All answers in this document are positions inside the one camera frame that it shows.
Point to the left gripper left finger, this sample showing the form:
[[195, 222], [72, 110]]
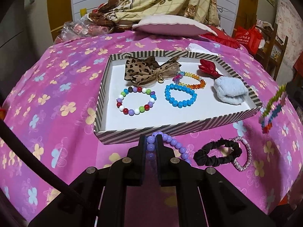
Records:
[[136, 168]]

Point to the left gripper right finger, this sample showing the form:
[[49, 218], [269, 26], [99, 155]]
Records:
[[165, 168]]

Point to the black scrunchie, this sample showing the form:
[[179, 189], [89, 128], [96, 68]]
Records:
[[216, 153]]

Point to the light blue fluffy headband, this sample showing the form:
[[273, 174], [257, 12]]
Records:
[[230, 90]]

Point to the red satin bow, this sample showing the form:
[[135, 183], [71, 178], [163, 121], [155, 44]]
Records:
[[209, 68]]

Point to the leopard print bow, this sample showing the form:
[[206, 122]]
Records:
[[142, 72]]

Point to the wooden shelf rack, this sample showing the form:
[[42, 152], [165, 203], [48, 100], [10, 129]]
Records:
[[271, 54]]

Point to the red shopping bag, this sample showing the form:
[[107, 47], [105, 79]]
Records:
[[249, 38]]

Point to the striped white tray box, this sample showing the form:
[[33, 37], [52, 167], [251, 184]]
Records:
[[123, 117]]

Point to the red cushion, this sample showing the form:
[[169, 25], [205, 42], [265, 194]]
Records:
[[221, 37]]

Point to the pink floral bedspread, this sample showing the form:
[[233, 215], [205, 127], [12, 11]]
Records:
[[52, 110]]

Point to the white paper piece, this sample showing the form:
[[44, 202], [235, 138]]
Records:
[[192, 47]]

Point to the white pillow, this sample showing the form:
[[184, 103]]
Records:
[[172, 25]]

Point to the clear plastic bag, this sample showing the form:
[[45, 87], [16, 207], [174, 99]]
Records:
[[81, 28]]

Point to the cream floral quilt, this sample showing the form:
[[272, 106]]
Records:
[[122, 12]]

